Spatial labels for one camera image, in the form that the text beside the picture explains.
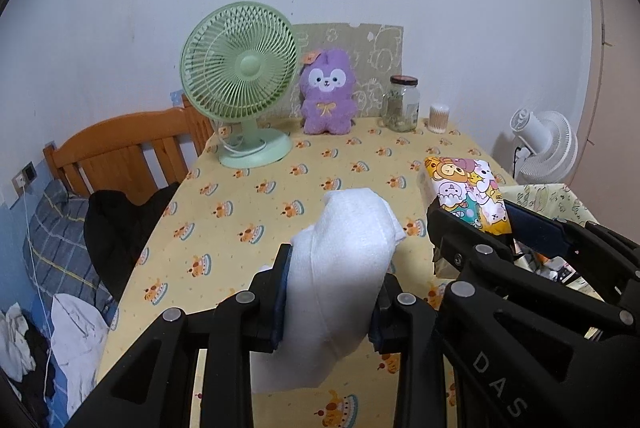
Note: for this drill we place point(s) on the yellow cartoon tissue pack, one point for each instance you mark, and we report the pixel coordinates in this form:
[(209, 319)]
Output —
[(465, 188)]

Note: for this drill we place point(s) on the crumpled grey white cloth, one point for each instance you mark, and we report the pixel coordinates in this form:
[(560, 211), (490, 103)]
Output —
[(15, 338)]

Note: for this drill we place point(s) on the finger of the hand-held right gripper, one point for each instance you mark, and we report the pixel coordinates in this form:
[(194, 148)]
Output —
[(540, 228), (450, 233)]

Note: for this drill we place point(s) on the wall socket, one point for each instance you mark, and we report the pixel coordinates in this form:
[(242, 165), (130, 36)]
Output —
[(25, 178)]

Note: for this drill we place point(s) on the blue wall sticker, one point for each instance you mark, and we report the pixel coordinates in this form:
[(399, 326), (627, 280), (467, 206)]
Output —
[(177, 97)]

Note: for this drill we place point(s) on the glass jar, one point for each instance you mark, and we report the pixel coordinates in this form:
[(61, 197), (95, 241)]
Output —
[(402, 108)]

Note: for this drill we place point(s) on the green desk fan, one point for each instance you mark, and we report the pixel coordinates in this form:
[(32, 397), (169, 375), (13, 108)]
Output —
[(245, 68)]

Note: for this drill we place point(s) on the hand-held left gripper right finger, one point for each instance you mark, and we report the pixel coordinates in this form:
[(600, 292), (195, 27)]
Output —
[(377, 338)]

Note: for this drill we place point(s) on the white fan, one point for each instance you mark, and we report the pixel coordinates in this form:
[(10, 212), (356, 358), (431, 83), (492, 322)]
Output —
[(550, 148)]

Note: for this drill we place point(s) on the orange wooden headboard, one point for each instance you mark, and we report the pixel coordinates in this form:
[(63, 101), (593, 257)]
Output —
[(125, 133)]

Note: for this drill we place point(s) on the beige patterned board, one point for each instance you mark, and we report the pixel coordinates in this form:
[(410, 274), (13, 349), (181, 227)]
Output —
[(380, 53)]

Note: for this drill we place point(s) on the blue plaid bedding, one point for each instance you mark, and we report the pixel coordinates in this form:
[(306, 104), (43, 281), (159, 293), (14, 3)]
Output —
[(55, 233)]

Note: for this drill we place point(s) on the purple plush toy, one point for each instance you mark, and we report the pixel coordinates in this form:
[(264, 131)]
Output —
[(327, 103)]

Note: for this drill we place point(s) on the cotton swab container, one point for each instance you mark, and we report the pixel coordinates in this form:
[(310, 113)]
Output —
[(439, 119)]

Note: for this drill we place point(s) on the pale yellow cartoon storage box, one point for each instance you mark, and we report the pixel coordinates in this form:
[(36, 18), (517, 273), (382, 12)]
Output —
[(545, 195)]

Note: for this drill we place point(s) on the white sock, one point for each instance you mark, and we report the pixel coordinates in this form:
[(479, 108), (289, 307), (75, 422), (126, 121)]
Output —
[(340, 258)]

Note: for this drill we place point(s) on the yellow printed tablecloth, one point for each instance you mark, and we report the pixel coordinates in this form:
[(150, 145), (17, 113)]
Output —
[(250, 218)]

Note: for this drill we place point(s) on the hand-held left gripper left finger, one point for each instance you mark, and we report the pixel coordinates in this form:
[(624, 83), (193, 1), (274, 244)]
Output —
[(279, 308)]

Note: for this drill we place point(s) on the black garment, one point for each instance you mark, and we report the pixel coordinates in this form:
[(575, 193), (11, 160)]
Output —
[(115, 233)]

